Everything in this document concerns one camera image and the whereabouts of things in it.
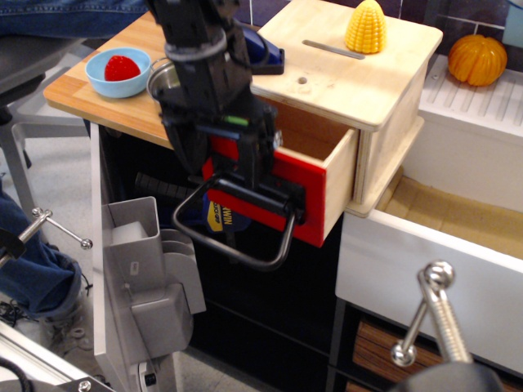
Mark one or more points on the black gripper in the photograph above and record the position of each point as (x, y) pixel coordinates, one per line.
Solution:
(214, 97)

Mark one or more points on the wooden drawer with red front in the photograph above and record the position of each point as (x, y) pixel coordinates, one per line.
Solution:
(294, 197)

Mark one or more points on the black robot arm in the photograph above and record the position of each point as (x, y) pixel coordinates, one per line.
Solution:
(195, 23)

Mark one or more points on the light wooden box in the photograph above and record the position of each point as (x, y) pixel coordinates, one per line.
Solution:
(357, 119)

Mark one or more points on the steel pot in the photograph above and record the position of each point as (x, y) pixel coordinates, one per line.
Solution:
(163, 75)

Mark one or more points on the blue bar clamp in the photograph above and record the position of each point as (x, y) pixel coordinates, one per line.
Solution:
(265, 58)

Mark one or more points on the light blue bowl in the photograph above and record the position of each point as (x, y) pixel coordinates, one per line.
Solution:
(95, 69)

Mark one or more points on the red toy strawberry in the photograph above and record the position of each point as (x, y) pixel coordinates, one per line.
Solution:
(120, 68)

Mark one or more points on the yellow toy corn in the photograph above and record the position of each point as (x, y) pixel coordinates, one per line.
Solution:
(366, 32)

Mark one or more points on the person's leg in jeans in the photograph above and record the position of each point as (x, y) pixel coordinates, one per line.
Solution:
(45, 283)

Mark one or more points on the white toy sink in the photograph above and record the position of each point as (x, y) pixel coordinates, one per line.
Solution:
(458, 198)

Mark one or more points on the near steel clamp screw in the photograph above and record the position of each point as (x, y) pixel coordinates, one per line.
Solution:
(434, 280)

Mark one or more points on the orange toy pumpkin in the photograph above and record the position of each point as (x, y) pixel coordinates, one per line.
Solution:
(477, 60)

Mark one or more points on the grey metal bracket mount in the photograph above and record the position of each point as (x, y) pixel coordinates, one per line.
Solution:
(147, 286)

